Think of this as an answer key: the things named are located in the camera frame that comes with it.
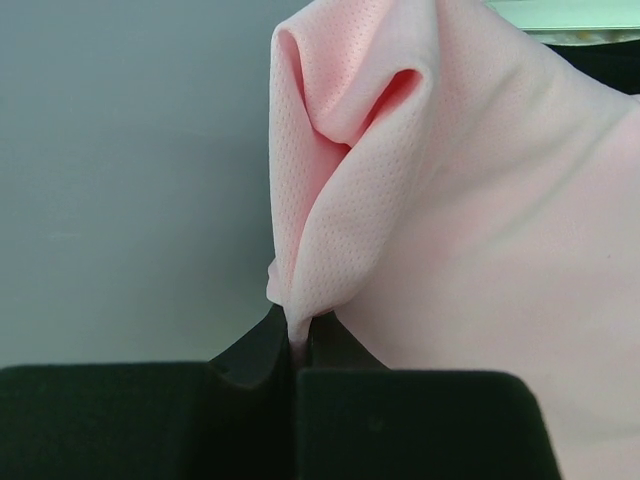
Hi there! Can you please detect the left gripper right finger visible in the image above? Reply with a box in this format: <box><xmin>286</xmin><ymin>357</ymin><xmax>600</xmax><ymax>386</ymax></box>
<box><xmin>296</xmin><ymin>313</ymin><xmax>561</xmax><ymax>480</ymax></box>

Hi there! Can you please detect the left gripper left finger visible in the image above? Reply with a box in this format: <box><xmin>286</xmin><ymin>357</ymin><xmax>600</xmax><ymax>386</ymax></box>
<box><xmin>1</xmin><ymin>306</ymin><xmax>293</xmax><ymax>479</ymax></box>

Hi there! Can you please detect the pink t-shirt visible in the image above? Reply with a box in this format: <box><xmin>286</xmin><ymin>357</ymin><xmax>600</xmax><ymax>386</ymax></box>
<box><xmin>267</xmin><ymin>1</ymin><xmax>639</xmax><ymax>479</ymax></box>

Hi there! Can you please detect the folded black t-shirt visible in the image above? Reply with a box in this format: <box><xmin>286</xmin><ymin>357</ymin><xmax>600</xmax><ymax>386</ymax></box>
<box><xmin>549</xmin><ymin>40</ymin><xmax>640</xmax><ymax>95</ymax></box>

